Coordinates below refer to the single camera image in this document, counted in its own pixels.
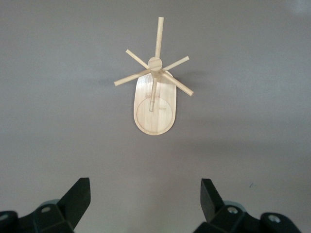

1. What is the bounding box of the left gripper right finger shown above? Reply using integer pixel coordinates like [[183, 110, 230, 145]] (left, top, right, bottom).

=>
[[194, 178, 303, 233]]

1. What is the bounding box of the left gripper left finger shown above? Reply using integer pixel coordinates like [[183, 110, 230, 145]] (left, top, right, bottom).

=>
[[0, 178, 91, 233]]

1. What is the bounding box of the wooden cup rack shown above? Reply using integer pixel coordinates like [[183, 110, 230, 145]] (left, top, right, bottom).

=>
[[113, 17, 194, 135]]

